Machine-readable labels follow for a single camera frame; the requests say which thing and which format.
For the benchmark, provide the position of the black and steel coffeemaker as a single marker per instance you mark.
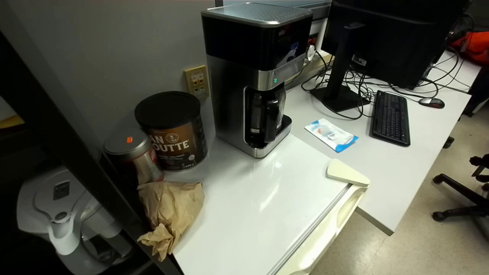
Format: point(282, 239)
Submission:
point(239, 35)

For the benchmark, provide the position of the brown coffee can black lid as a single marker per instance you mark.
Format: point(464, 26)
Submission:
point(176, 138)

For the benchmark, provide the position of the blue and white wipes packet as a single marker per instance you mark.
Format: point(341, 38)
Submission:
point(331, 135)

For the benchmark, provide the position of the crumpled brown paper bag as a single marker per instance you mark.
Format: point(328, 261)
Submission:
point(170, 206)

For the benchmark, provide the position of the cream plastic corner piece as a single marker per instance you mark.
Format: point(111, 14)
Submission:
point(346, 171)

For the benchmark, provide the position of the black monitor stand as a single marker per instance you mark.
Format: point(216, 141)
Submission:
point(338, 77)

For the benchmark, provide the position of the small jar with metal lid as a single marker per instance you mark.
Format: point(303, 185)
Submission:
point(130, 147)

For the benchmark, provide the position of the black computer keyboard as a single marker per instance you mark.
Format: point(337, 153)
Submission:
point(390, 118)

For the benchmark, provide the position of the black computer monitor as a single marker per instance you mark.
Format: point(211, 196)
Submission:
point(398, 35)

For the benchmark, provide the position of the black computer mouse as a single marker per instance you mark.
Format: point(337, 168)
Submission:
point(431, 103)

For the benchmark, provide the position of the white water filter pitcher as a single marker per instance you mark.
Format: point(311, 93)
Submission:
point(51, 203)

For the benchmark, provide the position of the black office chair base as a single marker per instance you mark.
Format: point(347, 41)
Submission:
point(467, 196)

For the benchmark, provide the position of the orange fabric item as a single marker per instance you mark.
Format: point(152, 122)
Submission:
point(476, 46)

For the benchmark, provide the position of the beige wall outlet plate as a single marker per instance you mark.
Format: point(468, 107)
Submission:
point(196, 81)

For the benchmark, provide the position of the black shelf frame post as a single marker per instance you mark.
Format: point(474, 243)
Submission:
point(56, 138)

